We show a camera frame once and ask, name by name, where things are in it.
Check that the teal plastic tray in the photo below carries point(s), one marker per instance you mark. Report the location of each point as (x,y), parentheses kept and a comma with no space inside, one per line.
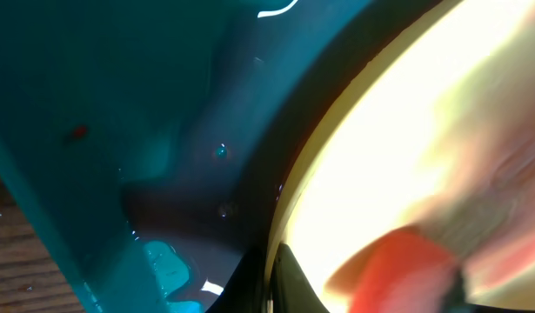
(149,142)

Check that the yellow plate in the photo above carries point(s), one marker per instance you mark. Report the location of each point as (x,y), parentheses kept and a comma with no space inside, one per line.
(436,132)

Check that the red sponge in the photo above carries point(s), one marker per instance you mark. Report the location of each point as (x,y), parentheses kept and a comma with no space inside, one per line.
(401,272)

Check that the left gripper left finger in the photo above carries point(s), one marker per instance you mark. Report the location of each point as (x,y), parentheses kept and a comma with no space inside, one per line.
(245,290)

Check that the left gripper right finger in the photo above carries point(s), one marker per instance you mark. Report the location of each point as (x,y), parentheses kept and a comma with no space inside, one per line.
(290,289)

